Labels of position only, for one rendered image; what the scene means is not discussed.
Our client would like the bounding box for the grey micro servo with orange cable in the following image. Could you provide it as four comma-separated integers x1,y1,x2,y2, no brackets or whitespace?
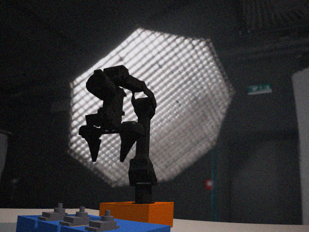
59,206,90,226

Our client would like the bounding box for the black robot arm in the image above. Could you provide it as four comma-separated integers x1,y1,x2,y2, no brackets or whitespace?
85,65,157,204

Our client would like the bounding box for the blue flat deck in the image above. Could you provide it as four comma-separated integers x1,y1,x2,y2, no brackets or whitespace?
16,203,170,232

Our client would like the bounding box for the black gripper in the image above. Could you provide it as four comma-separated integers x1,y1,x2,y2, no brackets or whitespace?
79,103,144,162

